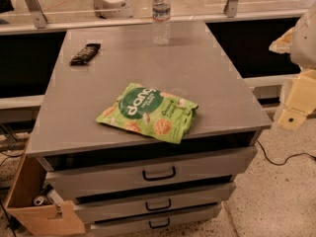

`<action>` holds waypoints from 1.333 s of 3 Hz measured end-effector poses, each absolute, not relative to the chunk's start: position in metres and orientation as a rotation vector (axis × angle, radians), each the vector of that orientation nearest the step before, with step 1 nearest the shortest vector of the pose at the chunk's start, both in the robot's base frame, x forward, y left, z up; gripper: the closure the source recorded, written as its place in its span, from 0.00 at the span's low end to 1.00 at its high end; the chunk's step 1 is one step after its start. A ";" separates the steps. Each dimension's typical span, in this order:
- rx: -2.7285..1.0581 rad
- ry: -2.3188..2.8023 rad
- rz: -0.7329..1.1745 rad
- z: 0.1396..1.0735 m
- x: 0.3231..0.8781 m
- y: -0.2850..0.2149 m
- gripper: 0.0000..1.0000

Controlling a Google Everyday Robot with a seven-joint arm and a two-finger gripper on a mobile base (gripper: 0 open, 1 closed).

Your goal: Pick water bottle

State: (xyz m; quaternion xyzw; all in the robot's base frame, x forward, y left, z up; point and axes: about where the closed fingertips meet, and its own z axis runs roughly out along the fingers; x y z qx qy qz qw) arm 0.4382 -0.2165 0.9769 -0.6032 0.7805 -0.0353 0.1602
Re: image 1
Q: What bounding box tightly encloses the top grey drawer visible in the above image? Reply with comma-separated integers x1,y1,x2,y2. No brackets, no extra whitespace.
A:
46,146,257,199

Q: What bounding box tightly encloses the bottom grey drawer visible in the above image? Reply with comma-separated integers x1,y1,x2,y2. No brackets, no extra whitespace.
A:
91,203,221,237

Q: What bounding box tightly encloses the right metal fence bracket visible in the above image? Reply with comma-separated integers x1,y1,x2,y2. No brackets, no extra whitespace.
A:
223,0,239,18

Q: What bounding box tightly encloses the dark snack bar wrapper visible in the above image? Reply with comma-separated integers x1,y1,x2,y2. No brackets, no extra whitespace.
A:
70,43,101,65

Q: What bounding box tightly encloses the grey drawer cabinet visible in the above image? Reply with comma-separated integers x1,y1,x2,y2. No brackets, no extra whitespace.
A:
27,22,271,237

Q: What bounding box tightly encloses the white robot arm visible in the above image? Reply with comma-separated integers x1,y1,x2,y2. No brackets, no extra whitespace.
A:
276,3,316,131

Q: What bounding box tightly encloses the black floor cable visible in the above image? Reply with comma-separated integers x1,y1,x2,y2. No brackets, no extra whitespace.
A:
256,139,316,167

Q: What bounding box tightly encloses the left metal fence bracket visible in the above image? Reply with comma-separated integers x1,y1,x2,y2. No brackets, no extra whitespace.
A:
25,0,47,29

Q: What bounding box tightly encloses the can in wooden bin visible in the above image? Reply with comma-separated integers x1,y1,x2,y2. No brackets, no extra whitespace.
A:
33,196,48,206

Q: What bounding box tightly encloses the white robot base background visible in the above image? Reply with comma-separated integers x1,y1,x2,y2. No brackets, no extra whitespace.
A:
93,0,133,19

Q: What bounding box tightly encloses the wooden side bin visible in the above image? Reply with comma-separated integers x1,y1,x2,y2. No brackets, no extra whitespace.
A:
6,155,85,236

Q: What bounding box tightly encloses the middle grey drawer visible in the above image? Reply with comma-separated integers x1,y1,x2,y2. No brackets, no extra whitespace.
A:
74,177,236,223

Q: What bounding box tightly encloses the metal fence bracket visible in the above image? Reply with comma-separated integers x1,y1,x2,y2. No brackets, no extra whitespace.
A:
223,0,239,18
25,0,47,29

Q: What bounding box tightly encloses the grey drawer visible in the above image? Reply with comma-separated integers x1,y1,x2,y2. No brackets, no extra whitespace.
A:
74,177,236,223
46,146,257,199
91,203,221,237

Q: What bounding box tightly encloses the clear plastic water bottle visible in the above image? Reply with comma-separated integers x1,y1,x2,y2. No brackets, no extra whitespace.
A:
152,0,171,45

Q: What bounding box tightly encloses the green chips bag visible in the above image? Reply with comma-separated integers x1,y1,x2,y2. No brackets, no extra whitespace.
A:
96,83,198,144

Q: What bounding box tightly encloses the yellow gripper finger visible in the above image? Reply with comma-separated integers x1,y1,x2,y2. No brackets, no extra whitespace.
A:
277,69,316,131

